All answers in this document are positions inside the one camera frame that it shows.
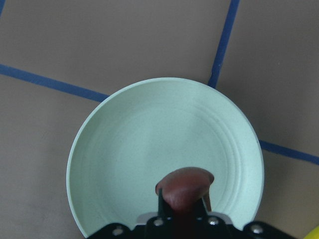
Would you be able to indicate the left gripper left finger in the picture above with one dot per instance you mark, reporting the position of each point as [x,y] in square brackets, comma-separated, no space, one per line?
[160,226]

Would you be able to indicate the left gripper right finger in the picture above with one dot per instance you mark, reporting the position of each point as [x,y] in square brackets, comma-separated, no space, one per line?
[210,225]

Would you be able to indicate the brown bun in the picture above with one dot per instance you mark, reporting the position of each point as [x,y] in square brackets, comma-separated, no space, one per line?
[182,188]

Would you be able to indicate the bottom yellow steamer layer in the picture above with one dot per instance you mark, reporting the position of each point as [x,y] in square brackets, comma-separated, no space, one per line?
[313,234]

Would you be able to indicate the light green plate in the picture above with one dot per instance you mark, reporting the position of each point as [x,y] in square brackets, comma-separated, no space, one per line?
[146,130]

